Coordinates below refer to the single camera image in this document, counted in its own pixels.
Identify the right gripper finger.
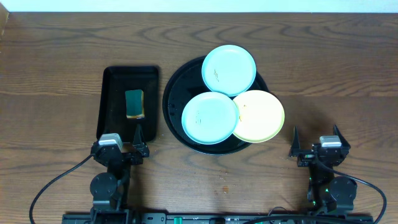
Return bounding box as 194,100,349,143
333,124,349,146
291,126,300,149

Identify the green yellow sponge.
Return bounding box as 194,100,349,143
125,90,145,119

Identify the light blue plate front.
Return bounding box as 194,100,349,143
181,92,239,145

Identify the light blue plate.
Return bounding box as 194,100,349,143
181,92,239,145
201,45,257,96

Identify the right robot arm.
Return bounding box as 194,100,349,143
289,126,358,217

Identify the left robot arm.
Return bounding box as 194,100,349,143
90,125,149,223

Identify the black rectangular tray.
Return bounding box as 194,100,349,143
96,66,159,143

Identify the black round tray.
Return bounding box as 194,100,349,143
162,56,251,155

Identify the yellow plate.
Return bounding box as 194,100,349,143
233,90,285,143

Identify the light blue plate top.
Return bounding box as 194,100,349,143
201,45,257,96

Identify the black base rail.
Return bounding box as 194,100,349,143
62,213,373,224

